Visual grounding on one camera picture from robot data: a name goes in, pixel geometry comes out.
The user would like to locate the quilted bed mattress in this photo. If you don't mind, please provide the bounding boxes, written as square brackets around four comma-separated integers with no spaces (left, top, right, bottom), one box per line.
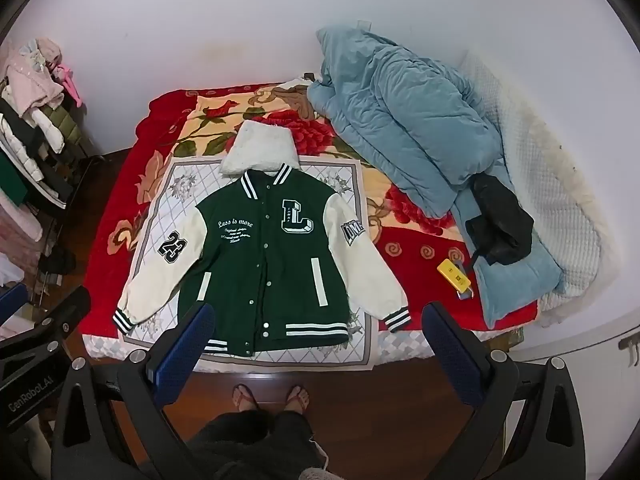
[82,327,526,368]

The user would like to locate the green varsity jacket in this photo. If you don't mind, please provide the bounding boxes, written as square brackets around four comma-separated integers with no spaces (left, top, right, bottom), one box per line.
[112,162,412,359]

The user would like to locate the white lattice patterned cloth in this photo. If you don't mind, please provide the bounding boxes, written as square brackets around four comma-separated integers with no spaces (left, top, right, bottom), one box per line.
[116,159,381,372]

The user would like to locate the white waffle blanket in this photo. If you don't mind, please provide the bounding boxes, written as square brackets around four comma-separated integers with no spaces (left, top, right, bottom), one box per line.
[457,50,621,328]

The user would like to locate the black bag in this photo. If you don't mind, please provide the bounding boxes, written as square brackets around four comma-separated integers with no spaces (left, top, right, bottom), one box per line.
[465,174,535,267]

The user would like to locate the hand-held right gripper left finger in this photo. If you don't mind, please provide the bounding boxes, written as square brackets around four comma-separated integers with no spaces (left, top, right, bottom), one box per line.
[50,301,217,480]

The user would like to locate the green folded cloth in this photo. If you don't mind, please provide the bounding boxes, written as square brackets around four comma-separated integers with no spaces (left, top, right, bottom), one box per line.
[0,152,27,206]

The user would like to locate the person's foot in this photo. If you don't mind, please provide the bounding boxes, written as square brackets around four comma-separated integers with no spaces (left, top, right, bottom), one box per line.
[285,384,311,414]
[232,384,261,412]

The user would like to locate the pile of clothes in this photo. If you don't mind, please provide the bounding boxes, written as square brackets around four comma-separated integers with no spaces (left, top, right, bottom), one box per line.
[0,37,93,281]

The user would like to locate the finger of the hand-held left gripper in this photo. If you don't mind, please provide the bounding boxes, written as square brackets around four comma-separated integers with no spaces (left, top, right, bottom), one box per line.
[0,287,92,361]
[0,282,29,332]

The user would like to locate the white fluffy cloth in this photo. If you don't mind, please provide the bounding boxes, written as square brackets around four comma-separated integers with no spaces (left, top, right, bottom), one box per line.
[220,120,302,179]

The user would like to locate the light blue quilt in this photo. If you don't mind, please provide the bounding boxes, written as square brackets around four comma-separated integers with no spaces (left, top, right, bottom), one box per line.
[306,22,566,328]

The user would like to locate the person's left foot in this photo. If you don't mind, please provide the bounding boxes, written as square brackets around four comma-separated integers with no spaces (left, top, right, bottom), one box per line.
[232,384,261,412]

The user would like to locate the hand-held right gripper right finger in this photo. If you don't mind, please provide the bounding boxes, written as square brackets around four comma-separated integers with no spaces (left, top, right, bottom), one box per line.
[421,301,587,480]

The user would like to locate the red floral blanket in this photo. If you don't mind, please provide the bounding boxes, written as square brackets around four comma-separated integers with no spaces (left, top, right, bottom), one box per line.
[80,85,538,356]

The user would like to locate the person's right foot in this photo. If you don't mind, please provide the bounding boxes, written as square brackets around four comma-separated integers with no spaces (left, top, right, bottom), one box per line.
[285,384,311,414]

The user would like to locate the person's black pants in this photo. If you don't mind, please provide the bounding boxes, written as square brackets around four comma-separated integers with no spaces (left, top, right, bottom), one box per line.
[187,400,331,480]

